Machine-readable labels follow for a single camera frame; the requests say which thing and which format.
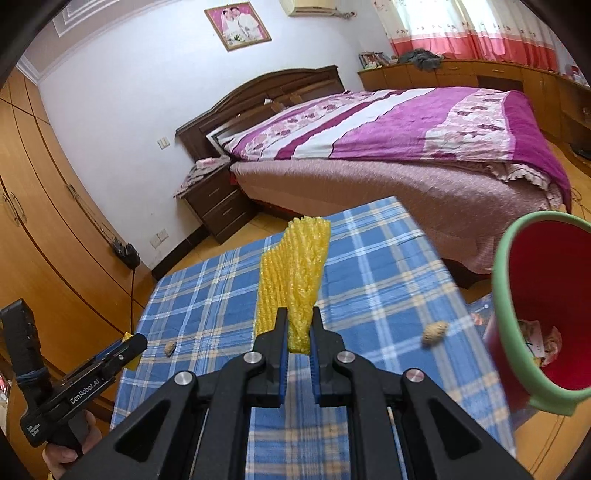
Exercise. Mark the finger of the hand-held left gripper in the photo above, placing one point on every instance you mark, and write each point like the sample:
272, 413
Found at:
127, 350

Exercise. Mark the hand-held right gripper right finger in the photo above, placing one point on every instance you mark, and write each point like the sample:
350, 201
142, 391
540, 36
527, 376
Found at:
315, 369

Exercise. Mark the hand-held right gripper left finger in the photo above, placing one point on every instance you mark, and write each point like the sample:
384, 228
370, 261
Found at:
281, 364

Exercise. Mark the small yellow box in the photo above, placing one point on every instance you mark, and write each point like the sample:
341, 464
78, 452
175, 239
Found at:
132, 363

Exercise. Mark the yellow foam net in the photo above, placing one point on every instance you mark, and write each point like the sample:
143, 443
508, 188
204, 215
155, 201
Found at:
291, 277

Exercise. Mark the red bin with green rim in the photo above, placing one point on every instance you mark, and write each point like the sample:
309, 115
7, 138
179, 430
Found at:
545, 277

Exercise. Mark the person's left hand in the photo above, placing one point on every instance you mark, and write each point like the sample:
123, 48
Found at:
62, 461

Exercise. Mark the peanut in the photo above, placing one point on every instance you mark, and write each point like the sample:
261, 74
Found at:
171, 348
435, 333

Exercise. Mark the black power strip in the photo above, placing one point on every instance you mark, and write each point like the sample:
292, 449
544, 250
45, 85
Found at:
124, 254

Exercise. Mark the wooden wardrobe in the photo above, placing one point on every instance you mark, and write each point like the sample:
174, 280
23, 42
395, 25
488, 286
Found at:
46, 207

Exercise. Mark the dark wooden nightstand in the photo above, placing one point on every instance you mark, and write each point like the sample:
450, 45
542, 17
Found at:
217, 203

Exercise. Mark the pink floral cloth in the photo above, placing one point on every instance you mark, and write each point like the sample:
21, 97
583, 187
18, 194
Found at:
203, 168

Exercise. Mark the bed with purple bedding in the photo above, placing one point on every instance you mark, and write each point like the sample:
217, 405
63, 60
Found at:
392, 124

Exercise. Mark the dark wooden headboard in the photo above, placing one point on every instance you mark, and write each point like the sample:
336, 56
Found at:
258, 87

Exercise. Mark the row of books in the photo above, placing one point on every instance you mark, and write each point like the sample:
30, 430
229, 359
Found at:
373, 60

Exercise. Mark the dark crumpled clothes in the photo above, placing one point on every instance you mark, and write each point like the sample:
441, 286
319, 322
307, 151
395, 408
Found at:
422, 59

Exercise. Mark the wooden window cabinet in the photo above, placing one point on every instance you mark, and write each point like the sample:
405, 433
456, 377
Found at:
508, 74

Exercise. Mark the white air conditioner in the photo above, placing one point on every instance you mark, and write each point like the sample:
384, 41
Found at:
309, 5

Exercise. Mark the white and red curtain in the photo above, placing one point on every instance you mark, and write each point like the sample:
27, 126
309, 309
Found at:
461, 27

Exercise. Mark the wall socket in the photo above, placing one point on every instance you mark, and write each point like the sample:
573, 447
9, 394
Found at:
158, 238

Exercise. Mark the framed wall photo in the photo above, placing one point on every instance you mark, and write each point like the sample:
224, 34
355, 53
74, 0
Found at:
238, 25

